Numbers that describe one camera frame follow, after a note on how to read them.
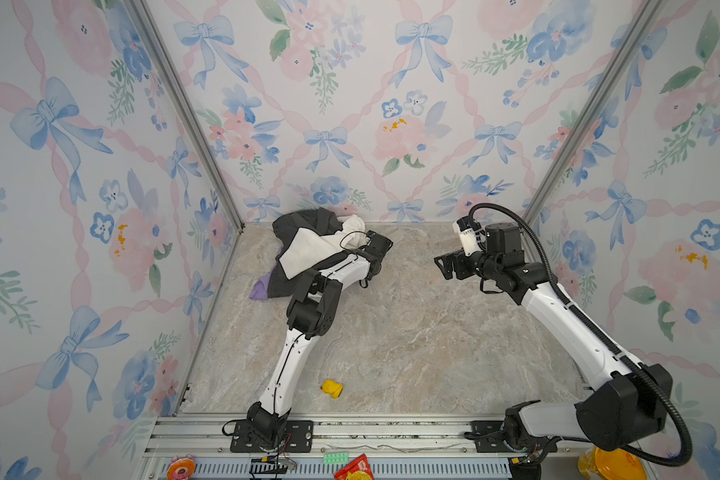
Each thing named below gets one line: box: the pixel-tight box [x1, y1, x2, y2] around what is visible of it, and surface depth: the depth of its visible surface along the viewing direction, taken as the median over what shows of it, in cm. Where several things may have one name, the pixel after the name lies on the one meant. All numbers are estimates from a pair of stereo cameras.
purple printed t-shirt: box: [249, 271, 272, 300], surface depth 102 cm
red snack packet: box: [334, 453, 375, 480], surface depth 70 cm
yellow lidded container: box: [577, 446, 648, 480], surface depth 63 cm
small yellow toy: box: [321, 379, 344, 399], surface depth 81 cm
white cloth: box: [278, 215, 369, 280], surface depth 100 cm
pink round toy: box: [167, 454, 195, 480], surface depth 69 cm
